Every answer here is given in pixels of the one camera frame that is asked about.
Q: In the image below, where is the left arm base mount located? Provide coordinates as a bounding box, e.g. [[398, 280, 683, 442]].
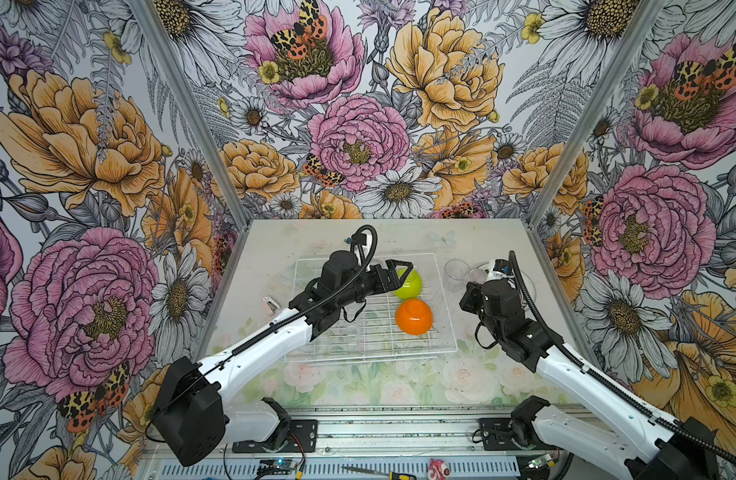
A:
[[231, 419, 319, 454]]

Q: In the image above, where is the green red rimmed plate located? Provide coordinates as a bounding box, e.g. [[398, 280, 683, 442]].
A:
[[510, 270, 537, 309]]

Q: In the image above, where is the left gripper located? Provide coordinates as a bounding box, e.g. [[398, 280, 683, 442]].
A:
[[339, 259, 413, 306]]

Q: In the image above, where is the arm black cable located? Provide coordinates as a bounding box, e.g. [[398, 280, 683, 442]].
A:
[[156, 224, 379, 415], [507, 250, 736, 475]]

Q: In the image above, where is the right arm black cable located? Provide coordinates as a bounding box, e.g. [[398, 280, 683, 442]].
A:
[[507, 250, 736, 475]]

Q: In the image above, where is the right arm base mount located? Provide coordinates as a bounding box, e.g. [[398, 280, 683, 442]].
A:
[[471, 417, 555, 451]]

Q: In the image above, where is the small pink metal clip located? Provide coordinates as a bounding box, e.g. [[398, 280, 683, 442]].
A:
[[262, 296, 280, 316]]

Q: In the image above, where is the white wire dish rack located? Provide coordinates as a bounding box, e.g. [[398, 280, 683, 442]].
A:
[[286, 252, 458, 365]]

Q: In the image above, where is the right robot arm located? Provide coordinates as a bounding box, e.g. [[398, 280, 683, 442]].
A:
[[459, 253, 736, 479]]

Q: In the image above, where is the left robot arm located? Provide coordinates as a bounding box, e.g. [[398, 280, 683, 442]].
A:
[[148, 225, 414, 467]]

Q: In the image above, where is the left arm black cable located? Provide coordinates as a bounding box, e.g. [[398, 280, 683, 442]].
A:
[[156, 224, 379, 415]]

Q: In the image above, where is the green circuit board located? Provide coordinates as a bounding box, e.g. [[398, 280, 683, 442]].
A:
[[256, 458, 301, 477]]

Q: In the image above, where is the orange bowl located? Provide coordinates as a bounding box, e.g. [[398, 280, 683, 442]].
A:
[[395, 299, 434, 336]]

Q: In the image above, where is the yellow handled screwdriver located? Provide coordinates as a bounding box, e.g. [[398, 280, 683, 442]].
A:
[[343, 466, 418, 480]]

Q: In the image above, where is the pink white small object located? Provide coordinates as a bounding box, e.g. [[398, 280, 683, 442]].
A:
[[427, 459, 451, 480]]

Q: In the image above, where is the clear glass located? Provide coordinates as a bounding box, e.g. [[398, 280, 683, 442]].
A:
[[443, 259, 471, 292], [466, 268, 489, 284]]

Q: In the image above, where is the lime green bowl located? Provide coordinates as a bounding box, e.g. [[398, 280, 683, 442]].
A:
[[394, 270, 423, 300]]

